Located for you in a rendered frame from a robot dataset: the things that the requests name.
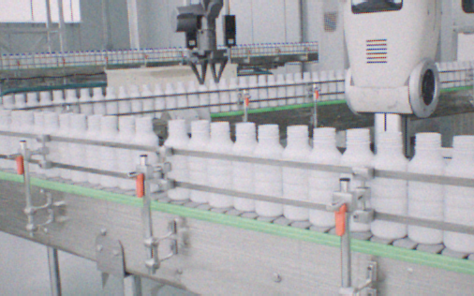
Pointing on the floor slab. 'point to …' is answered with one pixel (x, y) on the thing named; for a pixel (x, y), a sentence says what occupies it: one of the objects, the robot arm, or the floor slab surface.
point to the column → (138, 24)
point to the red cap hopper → (21, 33)
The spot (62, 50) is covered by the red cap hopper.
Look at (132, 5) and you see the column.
